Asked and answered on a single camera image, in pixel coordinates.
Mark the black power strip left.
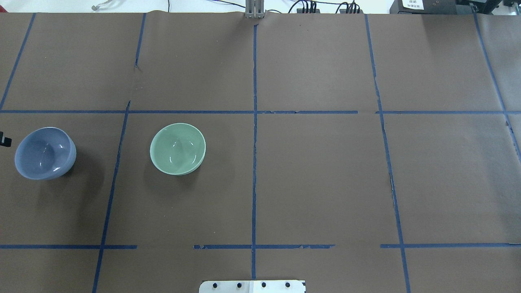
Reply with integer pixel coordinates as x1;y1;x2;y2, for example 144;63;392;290
291;0;320;14

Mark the white metal mounting plate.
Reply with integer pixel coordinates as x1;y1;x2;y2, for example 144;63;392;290
199;280;306;293

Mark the blue ceramic bowl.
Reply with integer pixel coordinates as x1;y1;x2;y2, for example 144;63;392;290
14;127;77;180

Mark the green ceramic bowl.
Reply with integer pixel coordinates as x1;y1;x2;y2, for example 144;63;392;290
149;123;206;176

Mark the brown paper table cover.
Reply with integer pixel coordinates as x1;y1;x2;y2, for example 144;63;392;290
1;11;520;293

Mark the black power strip right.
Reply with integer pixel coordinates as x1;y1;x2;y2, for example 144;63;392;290
335;1;363;14

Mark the black power strip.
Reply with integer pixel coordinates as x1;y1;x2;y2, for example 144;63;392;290
291;0;320;14
335;1;363;14

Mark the black equipment box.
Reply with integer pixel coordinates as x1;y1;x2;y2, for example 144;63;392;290
389;0;473;15

